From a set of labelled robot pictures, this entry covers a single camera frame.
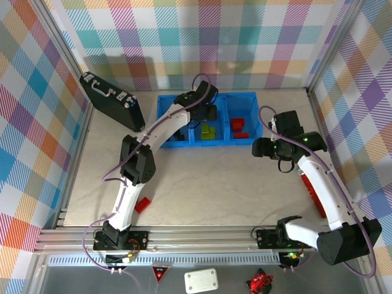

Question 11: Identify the small connector board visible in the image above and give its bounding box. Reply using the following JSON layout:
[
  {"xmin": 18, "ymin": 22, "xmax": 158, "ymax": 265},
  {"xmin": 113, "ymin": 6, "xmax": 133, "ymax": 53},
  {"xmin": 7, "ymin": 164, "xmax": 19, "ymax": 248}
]
[
  {"xmin": 105, "ymin": 253, "xmax": 137, "ymax": 265},
  {"xmin": 280, "ymin": 251, "xmax": 307, "ymax": 263}
]

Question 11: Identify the red triangle sign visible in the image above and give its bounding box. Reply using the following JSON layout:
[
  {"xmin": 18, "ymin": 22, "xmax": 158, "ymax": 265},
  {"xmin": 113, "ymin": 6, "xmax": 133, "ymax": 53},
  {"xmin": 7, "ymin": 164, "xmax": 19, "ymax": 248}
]
[{"xmin": 151, "ymin": 265, "xmax": 170, "ymax": 284}]

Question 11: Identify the red elongated object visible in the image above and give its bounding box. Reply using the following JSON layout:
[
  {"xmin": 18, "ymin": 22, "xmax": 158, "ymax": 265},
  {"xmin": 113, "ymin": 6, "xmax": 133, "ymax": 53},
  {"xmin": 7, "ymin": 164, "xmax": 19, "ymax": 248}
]
[{"xmin": 301, "ymin": 173, "xmax": 326, "ymax": 219}]

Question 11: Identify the black briefcase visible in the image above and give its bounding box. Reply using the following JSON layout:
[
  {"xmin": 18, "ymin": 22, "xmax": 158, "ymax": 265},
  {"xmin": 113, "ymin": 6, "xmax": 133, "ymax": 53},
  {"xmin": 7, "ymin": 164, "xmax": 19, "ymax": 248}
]
[{"xmin": 79, "ymin": 71, "xmax": 146, "ymax": 133}]

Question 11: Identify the aluminium side rail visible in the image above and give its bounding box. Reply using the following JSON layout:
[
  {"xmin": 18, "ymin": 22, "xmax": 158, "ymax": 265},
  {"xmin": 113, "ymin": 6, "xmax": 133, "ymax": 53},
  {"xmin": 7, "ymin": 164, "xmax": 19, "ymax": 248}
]
[
  {"xmin": 306, "ymin": 88, "xmax": 356, "ymax": 227},
  {"xmin": 53, "ymin": 102, "xmax": 96, "ymax": 229}
]

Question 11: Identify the red clamp front ledge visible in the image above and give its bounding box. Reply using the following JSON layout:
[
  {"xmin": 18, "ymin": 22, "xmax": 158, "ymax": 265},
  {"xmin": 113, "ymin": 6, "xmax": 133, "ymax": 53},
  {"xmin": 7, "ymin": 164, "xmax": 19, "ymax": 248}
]
[{"xmin": 246, "ymin": 268, "xmax": 274, "ymax": 293}]

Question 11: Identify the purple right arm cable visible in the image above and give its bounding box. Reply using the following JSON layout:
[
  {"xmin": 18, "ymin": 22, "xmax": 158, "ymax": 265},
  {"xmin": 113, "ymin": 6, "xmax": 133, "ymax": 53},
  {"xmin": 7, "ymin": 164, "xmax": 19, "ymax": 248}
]
[{"xmin": 258, "ymin": 105, "xmax": 377, "ymax": 279}]

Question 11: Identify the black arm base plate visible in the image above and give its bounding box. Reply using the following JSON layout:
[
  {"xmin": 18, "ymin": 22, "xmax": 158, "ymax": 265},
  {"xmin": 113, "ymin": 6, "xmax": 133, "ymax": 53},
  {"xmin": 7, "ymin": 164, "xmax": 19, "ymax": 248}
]
[
  {"xmin": 92, "ymin": 230, "xmax": 150, "ymax": 251},
  {"xmin": 255, "ymin": 228, "xmax": 313, "ymax": 249}
]

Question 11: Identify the aluminium frame post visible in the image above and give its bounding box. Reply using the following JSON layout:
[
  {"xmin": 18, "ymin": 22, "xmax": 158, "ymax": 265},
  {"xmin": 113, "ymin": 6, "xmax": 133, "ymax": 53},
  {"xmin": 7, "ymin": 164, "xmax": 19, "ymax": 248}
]
[
  {"xmin": 32, "ymin": 0, "xmax": 94, "ymax": 107},
  {"xmin": 304, "ymin": 0, "xmax": 368, "ymax": 96}
]

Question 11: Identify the blue three-compartment bin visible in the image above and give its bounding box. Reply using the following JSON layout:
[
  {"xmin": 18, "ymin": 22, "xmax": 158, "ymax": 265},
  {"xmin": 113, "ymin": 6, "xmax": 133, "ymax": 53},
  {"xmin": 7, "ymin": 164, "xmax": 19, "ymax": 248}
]
[{"xmin": 156, "ymin": 91, "xmax": 263, "ymax": 149}]

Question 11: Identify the white slotted cable duct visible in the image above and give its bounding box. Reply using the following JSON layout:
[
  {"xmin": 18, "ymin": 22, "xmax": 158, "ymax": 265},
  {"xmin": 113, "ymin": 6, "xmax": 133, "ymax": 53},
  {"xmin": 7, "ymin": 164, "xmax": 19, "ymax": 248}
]
[{"xmin": 48, "ymin": 255, "xmax": 281, "ymax": 266}]

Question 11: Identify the white plastic box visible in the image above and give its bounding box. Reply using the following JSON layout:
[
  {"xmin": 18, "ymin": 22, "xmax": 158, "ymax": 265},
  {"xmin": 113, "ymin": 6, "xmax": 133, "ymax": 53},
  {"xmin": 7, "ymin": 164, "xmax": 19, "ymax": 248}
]
[{"xmin": 183, "ymin": 268, "xmax": 221, "ymax": 294}]

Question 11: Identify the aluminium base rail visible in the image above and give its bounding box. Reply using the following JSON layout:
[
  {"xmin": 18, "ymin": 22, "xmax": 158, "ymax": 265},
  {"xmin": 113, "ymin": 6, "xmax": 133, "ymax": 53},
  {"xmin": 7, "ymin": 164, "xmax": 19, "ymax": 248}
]
[{"xmin": 33, "ymin": 226, "xmax": 373, "ymax": 255}]

